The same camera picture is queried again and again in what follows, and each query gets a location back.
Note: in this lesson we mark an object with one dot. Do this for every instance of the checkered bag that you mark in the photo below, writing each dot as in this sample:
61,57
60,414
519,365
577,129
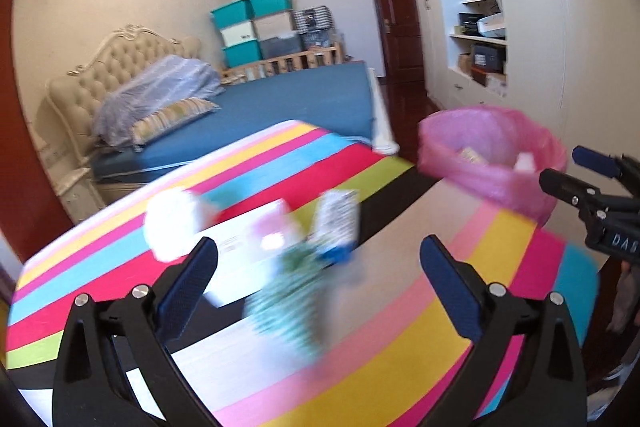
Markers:
312,18

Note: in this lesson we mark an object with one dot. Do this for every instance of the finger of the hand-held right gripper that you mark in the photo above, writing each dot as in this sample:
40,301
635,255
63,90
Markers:
570,187
595,159

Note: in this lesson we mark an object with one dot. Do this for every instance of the folded purple blanket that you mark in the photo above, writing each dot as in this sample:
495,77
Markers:
165,82

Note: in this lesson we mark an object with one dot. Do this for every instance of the red-brown wooden panel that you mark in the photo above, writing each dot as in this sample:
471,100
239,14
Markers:
25,157

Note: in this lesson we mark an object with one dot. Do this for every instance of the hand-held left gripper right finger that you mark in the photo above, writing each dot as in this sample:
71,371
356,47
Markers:
450,287

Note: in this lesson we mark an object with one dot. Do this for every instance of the white crumpled paper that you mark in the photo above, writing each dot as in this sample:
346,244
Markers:
170,227

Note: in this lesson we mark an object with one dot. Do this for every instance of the wooden crib rail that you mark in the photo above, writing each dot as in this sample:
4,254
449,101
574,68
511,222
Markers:
280,63

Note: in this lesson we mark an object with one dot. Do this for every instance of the striped pillow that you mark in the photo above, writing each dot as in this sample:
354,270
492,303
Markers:
170,117

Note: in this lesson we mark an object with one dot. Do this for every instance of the pink trash bag bin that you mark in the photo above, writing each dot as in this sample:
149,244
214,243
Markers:
480,182

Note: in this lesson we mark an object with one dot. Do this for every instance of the dark wooden door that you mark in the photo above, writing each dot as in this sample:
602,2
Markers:
397,17

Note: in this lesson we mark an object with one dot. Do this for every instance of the white storage box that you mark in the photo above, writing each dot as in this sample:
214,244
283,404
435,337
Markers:
239,34

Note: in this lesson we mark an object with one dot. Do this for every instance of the beige tufted headboard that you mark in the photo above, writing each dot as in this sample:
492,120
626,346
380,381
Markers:
115,62

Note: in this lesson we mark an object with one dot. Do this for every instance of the white wardrobe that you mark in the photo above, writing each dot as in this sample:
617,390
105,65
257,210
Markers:
575,32

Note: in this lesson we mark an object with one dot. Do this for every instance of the blue mattress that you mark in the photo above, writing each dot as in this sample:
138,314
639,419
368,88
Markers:
300,102

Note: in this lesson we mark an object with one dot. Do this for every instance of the person's right hand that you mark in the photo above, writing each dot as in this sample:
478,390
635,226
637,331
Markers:
627,297

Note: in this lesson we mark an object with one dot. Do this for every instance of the teal storage box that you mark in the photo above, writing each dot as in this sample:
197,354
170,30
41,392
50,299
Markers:
231,14
242,53
270,2

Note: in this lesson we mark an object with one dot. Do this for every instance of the beige storage box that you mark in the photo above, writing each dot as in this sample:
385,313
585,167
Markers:
274,26

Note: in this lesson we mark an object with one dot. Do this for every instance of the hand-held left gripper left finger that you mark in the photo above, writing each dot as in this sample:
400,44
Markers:
187,287

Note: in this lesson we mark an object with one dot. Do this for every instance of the white flat paper box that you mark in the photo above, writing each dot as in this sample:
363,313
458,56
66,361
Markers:
240,252

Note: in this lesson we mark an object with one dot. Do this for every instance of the grey clear storage box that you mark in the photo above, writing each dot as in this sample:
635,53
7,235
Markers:
280,46

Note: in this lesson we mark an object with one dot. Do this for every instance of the green patterned plastic bag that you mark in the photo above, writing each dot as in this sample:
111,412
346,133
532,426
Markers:
290,307

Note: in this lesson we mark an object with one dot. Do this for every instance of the white and blue carton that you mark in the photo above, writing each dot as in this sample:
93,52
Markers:
335,217

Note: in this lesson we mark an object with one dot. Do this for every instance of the striped colourful tablecloth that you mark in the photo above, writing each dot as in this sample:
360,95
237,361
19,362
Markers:
400,347

